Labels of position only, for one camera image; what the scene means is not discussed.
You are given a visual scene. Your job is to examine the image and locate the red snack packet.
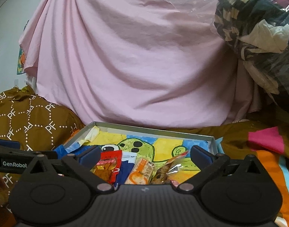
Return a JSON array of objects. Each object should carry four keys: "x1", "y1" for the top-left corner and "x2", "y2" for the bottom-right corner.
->
[{"x1": 91, "y1": 150, "x2": 122, "y2": 184}]

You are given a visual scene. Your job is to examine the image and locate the orange white wafer packet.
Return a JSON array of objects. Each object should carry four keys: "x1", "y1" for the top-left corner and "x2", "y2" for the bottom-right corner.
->
[{"x1": 125, "y1": 157, "x2": 155, "y2": 185}]

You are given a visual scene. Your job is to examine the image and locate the clear brown cake packet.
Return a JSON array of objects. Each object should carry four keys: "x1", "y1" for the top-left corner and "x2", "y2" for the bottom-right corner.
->
[{"x1": 150, "y1": 151, "x2": 190, "y2": 185}]

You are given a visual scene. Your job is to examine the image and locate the blue pink snack packet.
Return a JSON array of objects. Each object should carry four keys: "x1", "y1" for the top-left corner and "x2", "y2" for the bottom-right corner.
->
[{"x1": 114, "y1": 152, "x2": 137, "y2": 188}]

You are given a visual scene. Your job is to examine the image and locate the brown PF patterned pillow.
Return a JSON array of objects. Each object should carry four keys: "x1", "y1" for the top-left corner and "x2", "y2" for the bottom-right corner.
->
[{"x1": 0, "y1": 85, "x2": 86, "y2": 218}]

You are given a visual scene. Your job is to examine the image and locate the grey tray with cartoon lining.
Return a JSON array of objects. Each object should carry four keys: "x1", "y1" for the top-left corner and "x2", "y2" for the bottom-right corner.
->
[{"x1": 54, "y1": 124, "x2": 218, "y2": 184}]

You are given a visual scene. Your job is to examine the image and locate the colourful striped blanket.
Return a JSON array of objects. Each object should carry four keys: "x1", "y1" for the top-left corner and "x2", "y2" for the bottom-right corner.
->
[{"x1": 179, "y1": 120, "x2": 289, "y2": 226}]

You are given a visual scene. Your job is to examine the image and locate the pink hanging bed sheet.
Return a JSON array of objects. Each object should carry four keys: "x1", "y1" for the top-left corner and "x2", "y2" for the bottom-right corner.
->
[{"x1": 19, "y1": 0, "x2": 259, "y2": 128}]

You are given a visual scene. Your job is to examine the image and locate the plastic bag of clothes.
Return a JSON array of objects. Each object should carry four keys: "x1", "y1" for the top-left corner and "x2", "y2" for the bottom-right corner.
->
[{"x1": 214, "y1": 0, "x2": 289, "y2": 112}]

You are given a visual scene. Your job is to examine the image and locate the colourful wall poster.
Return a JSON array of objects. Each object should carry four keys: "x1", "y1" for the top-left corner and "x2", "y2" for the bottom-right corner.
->
[{"x1": 16, "y1": 19, "x2": 29, "y2": 75}]

